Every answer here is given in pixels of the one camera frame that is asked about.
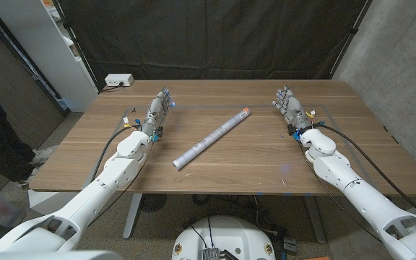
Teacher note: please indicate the white cabinet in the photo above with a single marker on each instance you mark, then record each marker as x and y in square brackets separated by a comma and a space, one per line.
[42, 47]

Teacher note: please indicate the grey tape outline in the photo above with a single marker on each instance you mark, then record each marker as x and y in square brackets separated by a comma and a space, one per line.
[211, 107]

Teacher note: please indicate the white wrapping paper roll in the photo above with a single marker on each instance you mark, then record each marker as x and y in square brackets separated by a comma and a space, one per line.
[211, 139]

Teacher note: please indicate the grey power adapter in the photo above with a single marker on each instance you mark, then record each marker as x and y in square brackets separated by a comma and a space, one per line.
[290, 245]

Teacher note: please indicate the clear plastic bin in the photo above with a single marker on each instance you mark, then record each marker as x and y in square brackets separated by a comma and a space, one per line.
[2, 209]

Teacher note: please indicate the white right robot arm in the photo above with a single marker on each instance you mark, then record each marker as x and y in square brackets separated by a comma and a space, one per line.
[359, 195]

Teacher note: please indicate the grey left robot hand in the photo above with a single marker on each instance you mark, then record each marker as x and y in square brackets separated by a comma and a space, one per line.
[155, 113]

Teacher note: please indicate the black backdrop stand pole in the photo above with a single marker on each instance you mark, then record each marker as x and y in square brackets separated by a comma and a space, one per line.
[71, 36]
[352, 35]

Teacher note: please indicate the white power strip box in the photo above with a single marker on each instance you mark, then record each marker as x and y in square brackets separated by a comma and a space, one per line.
[119, 79]

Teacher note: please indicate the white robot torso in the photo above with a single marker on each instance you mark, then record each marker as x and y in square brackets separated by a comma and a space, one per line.
[226, 238]

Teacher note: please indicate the black backdrop curtain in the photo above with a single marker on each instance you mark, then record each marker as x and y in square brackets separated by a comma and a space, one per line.
[211, 36]

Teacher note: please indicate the grey table leg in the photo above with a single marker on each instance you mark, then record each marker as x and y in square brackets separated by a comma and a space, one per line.
[133, 216]
[315, 220]

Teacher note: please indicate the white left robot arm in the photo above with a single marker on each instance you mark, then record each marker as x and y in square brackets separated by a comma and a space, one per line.
[96, 187]

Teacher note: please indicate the black round fan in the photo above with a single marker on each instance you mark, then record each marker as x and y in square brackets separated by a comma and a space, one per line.
[152, 203]

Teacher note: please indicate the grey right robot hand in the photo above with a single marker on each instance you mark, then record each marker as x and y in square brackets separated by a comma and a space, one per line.
[294, 112]

